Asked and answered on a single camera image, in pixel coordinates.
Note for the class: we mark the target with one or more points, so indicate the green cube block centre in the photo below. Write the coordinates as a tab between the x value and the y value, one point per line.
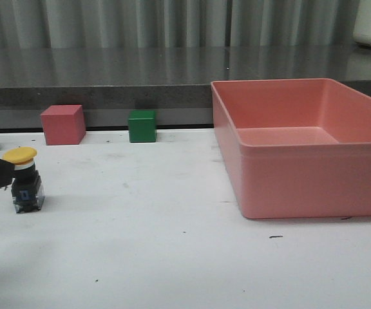
142	126

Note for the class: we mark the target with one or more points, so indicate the pink cube block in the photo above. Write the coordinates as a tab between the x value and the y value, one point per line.
63	124

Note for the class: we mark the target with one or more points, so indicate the pink plastic bin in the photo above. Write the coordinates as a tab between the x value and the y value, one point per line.
295	148

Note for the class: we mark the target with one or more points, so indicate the yellow push button switch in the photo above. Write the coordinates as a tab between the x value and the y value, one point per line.
27	188

